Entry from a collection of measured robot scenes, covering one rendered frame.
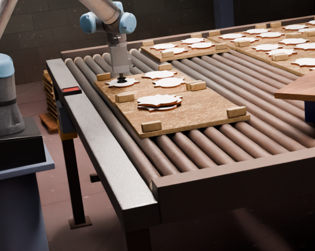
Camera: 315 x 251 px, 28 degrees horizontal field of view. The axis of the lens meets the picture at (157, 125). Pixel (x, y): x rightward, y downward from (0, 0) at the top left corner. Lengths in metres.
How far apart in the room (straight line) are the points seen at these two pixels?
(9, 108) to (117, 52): 0.66
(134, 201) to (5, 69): 0.67
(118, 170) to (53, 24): 5.87
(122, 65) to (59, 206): 1.56
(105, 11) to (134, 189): 0.88
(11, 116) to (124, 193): 0.58
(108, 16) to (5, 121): 0.56
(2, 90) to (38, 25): 5.52
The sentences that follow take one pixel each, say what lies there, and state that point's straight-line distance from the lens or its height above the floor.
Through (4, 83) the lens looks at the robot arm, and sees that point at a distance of 1.91.
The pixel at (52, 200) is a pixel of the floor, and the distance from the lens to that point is 3.93.
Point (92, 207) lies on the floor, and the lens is 3.73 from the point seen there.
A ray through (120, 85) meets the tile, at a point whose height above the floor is 0.94.
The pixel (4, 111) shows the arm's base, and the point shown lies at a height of 1.03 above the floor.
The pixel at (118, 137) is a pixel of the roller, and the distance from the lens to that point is 1.92.
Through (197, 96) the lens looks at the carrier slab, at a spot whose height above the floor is 0.94.
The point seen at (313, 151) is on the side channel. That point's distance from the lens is 1.56.
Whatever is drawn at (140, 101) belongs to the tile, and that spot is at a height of 0.96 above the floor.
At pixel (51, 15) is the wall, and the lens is 7.42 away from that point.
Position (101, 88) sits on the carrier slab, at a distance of 2.47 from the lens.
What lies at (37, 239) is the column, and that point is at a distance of 2.05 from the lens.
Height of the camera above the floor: 1.48
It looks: 17 degrees down
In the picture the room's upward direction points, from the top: 6 degrees counter-clockwise
